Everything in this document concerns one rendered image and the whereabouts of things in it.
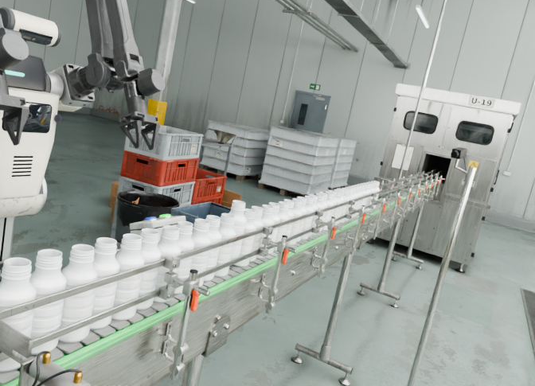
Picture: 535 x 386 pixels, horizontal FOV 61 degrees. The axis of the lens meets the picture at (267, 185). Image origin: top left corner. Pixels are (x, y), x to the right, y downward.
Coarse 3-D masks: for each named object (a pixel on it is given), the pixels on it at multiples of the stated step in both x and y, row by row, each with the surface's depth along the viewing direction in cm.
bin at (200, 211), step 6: (198, 204) 216; (204, 204) 220; (210, 204) 226; (216, 204) 224; (174, 210) 197; (180, 210) 204; (186, 210) 208; (192, 210) 213; (198, 210) 217; (204, 210) 222; (210, 210) 226; (216, 210) 224; (222, 210) 223; (228, 210) 221; (186, 216) 195; (192, 216) 193; (198, 216) 219; (204, 216) 223; (192, 222) 194
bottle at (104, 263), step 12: (96, 240) 82; (108, 240) 84; (96, 252) 81; (108, 252) 82; (96, 264) 81; (108, 264) 82; (108, 276) 82; (96, 288) 81; (108, 288) 82; (96, 300) 82; (108, 300) 83; (96, 312) 82; (96, 324) 83; (108, 324) 85
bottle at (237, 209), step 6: (234, 204) 123; (240, 204) 123; (234, 210) 123; (240, 210) 123; (240, 216) 123; (234, 222) 122; (240, 222) 123; (234, 228) 123; (240, 228) 123; (240, 234) 124; (240, 240) 125; (234, 246) 124; (240, 246) 126; (234, 252) 124; (234, 258) 125
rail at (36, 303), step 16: (416, 176) 449; (320, 224) 184; (224, 240) 114; (288, 240) 155; (176, 256) 97; (128, 272) 84; (208, 272) 111; (80, 288) 74; (32, 304) 67; (128, 304) 87; (96, 320) 80; (48, 336) 71
